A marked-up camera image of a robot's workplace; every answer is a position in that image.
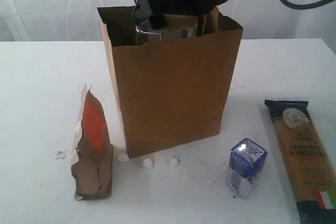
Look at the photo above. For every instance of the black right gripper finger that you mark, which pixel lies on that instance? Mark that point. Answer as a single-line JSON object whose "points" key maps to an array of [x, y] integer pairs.
{"points": [[141, 12], [157, 21]]}

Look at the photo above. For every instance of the nut jar gold lid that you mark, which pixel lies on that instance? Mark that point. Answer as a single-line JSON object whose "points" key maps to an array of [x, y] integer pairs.
{"points": [[178, 26]]}

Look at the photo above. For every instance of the brown paper shopping bag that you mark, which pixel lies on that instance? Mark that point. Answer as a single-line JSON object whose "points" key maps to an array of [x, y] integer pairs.
{"points": [[172, 92]]}

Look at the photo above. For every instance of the brown kraft pouch orange label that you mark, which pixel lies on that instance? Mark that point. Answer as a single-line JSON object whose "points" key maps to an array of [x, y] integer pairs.
{"points": [[92, 151]]}

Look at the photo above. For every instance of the blue white milk carton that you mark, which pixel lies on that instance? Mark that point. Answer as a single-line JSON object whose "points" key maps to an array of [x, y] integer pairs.
{"points": [[246, 162]]}

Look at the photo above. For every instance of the small torn paper scrap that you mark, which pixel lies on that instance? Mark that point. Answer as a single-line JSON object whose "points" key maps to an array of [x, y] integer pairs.
{"points": [[61, 155]]}

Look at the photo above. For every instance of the spaghetti packet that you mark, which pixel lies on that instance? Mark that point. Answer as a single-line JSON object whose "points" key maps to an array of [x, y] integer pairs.
{"points": [[309, 170]]}

